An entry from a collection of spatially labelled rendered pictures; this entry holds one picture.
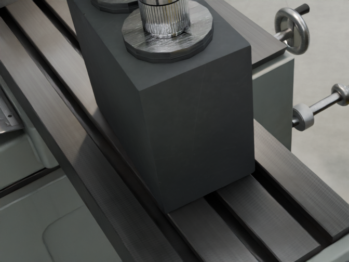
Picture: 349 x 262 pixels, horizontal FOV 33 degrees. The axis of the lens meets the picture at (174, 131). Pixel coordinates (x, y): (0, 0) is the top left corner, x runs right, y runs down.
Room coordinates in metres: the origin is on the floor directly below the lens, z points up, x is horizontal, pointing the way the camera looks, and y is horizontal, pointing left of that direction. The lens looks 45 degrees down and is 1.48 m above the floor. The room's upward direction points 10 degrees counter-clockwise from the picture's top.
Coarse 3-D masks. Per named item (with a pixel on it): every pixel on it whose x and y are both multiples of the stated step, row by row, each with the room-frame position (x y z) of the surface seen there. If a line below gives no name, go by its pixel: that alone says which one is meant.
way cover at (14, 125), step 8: (0, 88) 0.77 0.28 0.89; (0, 96) 0.75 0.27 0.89; (0, 104) 0.72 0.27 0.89; (8, 104) 0.72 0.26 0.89; (0, 112) 0.70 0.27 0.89; (8, 112) 0.70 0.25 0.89; (0, 120) 0.68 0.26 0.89; (8, 120) 0.68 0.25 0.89; (16, 120) 0.68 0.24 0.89; (0, 128) 0.66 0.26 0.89; (8, 128) 0.66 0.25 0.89; (16, 128) 0.66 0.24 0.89
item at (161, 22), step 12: (144, 0) 0.46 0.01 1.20; (156, 0) 0.45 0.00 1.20; (168, 0) 0.45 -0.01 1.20; (180, 0) 0.46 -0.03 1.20; (144, 12) 0.46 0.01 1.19; (156, 12) 0.45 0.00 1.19; (168, 12) 0.45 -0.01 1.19; (180, 12) 0.45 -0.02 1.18; (144, 24) 0.46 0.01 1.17; (156, 24) 0.45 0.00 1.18; (168, 24) 0.45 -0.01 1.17; (180, 24) 0.45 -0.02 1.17; (156, 36) 0.45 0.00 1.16; (168, 36) 0.45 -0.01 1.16
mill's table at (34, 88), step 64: (64, 0) 0.89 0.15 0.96; (0, 64) 0.76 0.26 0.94; (64, 64) 0.70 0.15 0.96; (64, 128) 0.57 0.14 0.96; (256, 128) 0.51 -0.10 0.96; (128, 192) 0.44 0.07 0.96; (256, 192) 0.41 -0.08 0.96; (320, 192) 0.39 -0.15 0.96; (128, 256) 0.36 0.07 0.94; (192, 256) 0.35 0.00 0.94; (256, 256) 0.34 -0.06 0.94; (320, 256) 0.32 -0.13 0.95
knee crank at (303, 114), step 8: (336, 88) 0.98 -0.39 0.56; (344, 88) 0.97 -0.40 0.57; (328, 96) 0.97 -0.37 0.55; (336, 96) 0.96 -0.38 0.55; (344, 96) 0.95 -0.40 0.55; (296, 104) 0.95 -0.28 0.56; (304, 104) 0.93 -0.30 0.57; (320, 104) 0.94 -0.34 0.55; (328, 104) 0.94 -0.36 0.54; (344, 104) 0.95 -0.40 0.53; (296, 112) 0.92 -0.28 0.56; (304, 112) 0.91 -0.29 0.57; (312, 112) 0.93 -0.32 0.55; (296, 120) 0.91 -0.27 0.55; (304, 120) 0.90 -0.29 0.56; (312, 120) 0.90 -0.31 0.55; (296, 128) 0.92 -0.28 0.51; (304, 128) 0.89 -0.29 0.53
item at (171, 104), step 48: (96, 0) 0.54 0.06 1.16; (192, 0) 0.53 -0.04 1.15; (96, 48) 0.51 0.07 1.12; (144, 48) 0.44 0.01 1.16; (192, 48) 0.43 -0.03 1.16; (240, 48) 0.43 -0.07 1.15; (96, 96) 0.59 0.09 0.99; (144, 96) 0.40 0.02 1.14; (192, 96) 0.41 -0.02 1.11; (240, 96) 0.43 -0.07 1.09; (144, 144) 0.41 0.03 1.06; (192, 144) 0.41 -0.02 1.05; (240, 144) 0.43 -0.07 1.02; (192, 192) 0.41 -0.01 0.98
